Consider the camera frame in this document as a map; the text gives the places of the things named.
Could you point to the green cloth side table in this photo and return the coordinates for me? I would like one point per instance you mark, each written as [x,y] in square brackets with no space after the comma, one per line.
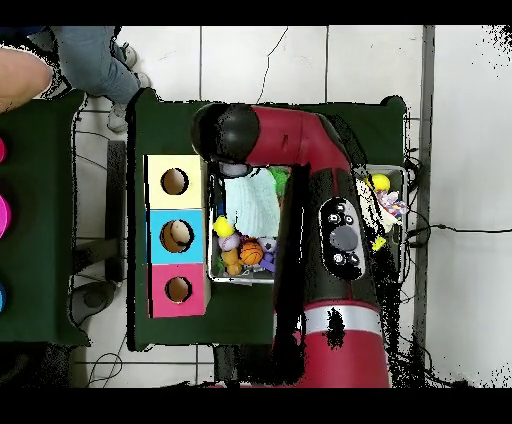
[40,264]

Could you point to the orange toy basketball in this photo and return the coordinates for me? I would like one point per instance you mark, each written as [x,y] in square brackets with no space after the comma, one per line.
[251,253]

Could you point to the person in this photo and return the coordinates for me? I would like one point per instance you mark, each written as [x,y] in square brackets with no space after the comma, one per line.
[88,60]

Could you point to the yellow smiley face ball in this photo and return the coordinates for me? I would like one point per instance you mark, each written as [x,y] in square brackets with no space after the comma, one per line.
[223,226]

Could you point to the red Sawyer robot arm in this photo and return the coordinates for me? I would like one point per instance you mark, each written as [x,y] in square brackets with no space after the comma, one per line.
[296,136]

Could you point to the green spiky ball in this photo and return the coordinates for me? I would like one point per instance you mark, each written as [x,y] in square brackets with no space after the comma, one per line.
[278,181]

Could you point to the wooden box with three holes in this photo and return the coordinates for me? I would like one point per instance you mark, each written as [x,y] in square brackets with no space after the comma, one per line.
[172,212]

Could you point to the mint green knitted cloth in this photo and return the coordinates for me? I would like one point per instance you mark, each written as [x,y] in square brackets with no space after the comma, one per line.
[252,206]

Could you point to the white ball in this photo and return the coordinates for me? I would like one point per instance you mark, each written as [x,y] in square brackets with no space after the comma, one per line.
[181,233]

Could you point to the cream knitted cloth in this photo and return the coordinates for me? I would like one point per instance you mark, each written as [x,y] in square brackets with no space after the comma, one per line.
[370,212]

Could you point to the plain yellow ball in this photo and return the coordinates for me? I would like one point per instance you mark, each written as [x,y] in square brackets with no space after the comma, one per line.
[380,182]

